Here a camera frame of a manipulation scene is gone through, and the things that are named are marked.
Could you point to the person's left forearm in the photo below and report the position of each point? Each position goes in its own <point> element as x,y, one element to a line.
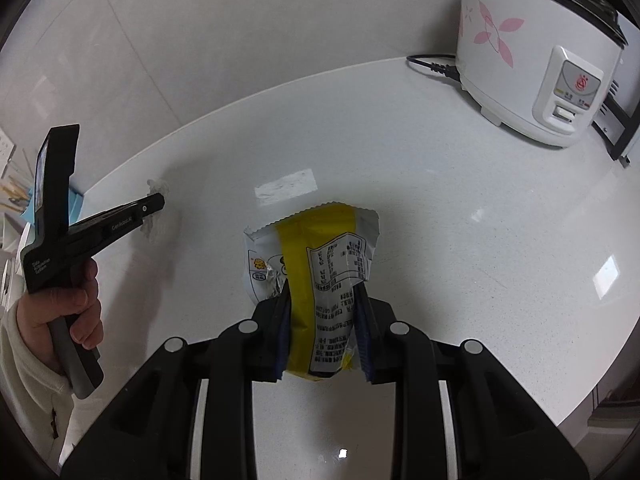
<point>25,385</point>

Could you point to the blue utensil holder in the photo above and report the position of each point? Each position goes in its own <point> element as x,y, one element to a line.
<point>75,205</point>

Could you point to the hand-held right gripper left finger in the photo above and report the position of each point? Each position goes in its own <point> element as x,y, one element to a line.
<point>284,335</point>

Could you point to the white microwave oven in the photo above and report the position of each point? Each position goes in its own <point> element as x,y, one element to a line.
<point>617,130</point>

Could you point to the bundle of wooden chopsticks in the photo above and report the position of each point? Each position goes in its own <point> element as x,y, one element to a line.
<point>12,192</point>

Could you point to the white rice cooker pink flowers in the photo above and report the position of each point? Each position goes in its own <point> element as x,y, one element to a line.
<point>520,60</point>

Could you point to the person's left hand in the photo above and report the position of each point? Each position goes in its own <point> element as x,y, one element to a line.
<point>80,305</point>

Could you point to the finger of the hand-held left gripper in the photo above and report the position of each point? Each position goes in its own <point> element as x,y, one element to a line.
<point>120,220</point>

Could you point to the white wall socket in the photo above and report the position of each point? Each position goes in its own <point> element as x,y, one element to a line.
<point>5,150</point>

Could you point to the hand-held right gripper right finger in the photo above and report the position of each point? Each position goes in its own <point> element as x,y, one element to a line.
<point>364,345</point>

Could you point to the white snack packet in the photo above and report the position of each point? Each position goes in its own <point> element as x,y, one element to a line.
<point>260,265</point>

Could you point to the yellow snack packet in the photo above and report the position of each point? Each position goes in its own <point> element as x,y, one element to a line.
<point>315,230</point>

